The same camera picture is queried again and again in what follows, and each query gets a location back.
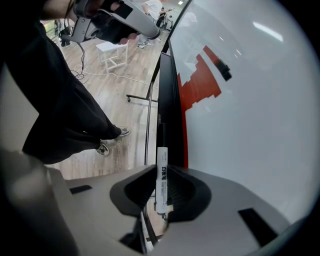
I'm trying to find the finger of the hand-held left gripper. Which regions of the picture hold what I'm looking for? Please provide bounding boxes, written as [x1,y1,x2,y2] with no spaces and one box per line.
[98,0,161,40]

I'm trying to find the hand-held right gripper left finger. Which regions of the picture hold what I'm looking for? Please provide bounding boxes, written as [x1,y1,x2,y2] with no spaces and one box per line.
[64,164,158,256]

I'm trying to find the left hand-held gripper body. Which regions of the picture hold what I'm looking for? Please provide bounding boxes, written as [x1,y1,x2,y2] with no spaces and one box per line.
[61,0,101,44]

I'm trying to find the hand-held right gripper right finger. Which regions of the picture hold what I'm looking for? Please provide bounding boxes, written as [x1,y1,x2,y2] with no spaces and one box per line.
[155,164,293,256]

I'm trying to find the white marker pen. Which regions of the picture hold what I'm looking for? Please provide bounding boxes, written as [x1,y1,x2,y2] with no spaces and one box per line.
[154,121,169,223]

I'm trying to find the person's left forearm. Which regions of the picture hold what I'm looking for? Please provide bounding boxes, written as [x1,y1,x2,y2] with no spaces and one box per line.
[39,0,76,22]

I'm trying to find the person's left hand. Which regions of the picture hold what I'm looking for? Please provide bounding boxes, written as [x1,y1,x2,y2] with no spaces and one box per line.
[118,32,138,46]

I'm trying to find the white chair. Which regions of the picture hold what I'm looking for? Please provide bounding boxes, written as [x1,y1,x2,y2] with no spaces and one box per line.
[95,39,130,74]

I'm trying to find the person's black t-shirt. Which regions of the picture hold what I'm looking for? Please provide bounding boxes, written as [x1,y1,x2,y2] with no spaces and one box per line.
[0,14,81,121]

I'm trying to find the person's black trousers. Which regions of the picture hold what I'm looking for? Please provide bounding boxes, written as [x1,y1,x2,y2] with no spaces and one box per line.
[21,72,123,165]

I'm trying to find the black tape strip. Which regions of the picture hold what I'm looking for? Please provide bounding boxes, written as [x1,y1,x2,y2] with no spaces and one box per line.
[215,57,233,82]

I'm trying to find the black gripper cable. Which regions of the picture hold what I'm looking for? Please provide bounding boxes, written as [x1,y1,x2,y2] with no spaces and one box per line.
[71,41,87,81]

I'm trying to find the long white cable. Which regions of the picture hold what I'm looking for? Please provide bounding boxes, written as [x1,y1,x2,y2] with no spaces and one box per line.
[81,70,160,90]

